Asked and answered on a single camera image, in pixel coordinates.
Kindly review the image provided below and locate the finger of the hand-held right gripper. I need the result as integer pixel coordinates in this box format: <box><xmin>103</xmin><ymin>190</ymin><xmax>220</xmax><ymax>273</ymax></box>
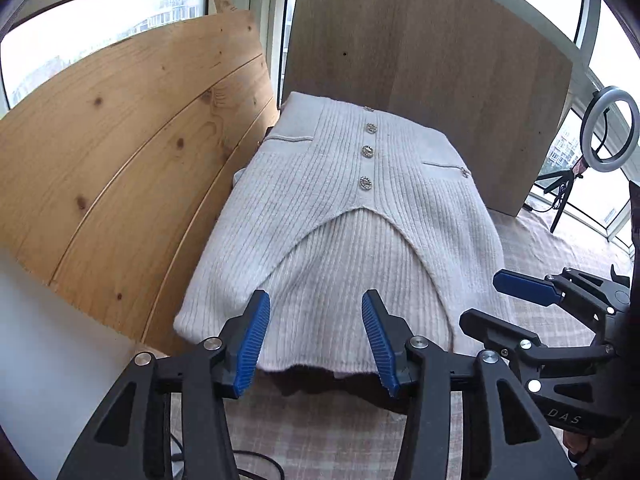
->
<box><xmin>459</xmin><ymin>308</ymin><xmax>619</xmax><ymax>369</ymax></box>
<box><xmin>492</xmin><ymin>267</ymin><xmax>632</xmax><ymax>317</ymax></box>

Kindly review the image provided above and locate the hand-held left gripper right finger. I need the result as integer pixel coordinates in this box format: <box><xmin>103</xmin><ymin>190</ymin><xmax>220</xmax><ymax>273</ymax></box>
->
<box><xmin>361</xmin><ymin>289</ymin><xmax>581</xmax><ymax>480</ymax></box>

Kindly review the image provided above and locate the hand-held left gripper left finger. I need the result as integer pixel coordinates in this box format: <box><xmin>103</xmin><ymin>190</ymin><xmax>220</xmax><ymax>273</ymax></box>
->
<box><xmin>57</xmin><ymin>289</ymin><xmax>272</xmax><ymax>480</ymax></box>

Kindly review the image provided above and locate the cream knit sweater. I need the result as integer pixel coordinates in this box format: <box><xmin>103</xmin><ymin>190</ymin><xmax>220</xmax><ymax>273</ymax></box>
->
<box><xmin>173</xmin><ymin>91</ymin><xmax>518</xmax><ymax>378</ymax></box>

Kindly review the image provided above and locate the person's right hand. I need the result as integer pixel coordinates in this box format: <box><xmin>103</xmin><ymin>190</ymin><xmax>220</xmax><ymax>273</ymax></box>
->
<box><xmin>562</xmin><ymin>430</ymin><xmax>608</xmax><ymax>468</ymax></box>

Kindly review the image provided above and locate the pink plaid blanket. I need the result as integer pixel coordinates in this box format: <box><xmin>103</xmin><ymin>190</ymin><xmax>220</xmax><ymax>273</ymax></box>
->
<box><xmin>220</xmin><ymin>205</ymin><xmax>631</xmax><ymax>480</ymax></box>

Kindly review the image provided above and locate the black tripod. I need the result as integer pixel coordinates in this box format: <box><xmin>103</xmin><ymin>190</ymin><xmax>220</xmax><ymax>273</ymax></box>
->
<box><xmin>530</xmin><ymin>157</ymin><xmax>588</xmax><ymax>233</ymax></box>

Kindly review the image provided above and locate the pine wood board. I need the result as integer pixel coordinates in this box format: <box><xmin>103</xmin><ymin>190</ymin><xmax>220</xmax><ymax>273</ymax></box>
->
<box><xmin>0</xmin><ymin>9</ymin><xmax>281</xmax><ymax>356</ymax></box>

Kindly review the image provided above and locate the grey-brown wooden board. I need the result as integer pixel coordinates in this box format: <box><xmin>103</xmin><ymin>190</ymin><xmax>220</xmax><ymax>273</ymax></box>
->
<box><xmin>280</xmin><ymin>0</ymin><xmax>575</xmax><ymax>218</ymax></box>

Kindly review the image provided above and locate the black cable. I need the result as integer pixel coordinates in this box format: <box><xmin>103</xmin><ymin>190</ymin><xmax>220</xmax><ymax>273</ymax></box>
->
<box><xmin>167</xmin><ymin>430</ymin><xmax>288</xmax><ymax>480</ymax></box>

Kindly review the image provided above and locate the ring light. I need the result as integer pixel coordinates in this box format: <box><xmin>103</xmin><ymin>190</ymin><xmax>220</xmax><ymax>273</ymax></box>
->
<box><xmin>580</xmin><ymin>85</ymin><xmax>640</xmax><ymax>173</ymax></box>

